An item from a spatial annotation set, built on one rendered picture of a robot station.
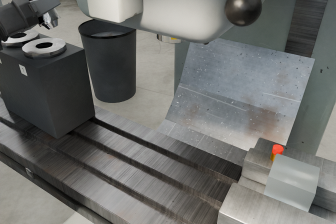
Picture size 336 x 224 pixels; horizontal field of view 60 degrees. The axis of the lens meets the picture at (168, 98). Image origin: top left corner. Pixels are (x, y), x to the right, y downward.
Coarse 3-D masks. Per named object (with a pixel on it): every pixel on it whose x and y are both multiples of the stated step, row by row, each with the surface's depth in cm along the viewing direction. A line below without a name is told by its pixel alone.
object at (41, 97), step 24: (24, 48) 62; (48, 48) 62; (72, 48) 65; (0, 72) 69; (24, 72) 61; (48, 72) 60; (72, 72) 65; (24, 96) 67; (48, 96) 62; (72, 96) 67; (48, 120) 65; (72, 120) 69
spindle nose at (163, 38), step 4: (156, 36) 40; (160, 36) 39; (164, 36) 39; (160, 40) 39; (164, 40) 39; (168, 40) 39; (172, 40) 39; (176, 40) 39; (180, 40) 39; (184, 40) 39
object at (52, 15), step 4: (48, 12) 60; (52, 12) 60; (56, 12) 61; (40, 16) 59; (44, 16) 60; (48, 16) 60; (52, 16) 60; (56, 16) 61; (40, 20) 60; (44, 20) 60; (48, 20) 60; (52, 20) 60; (40, 24) 61; (44, 24) 60
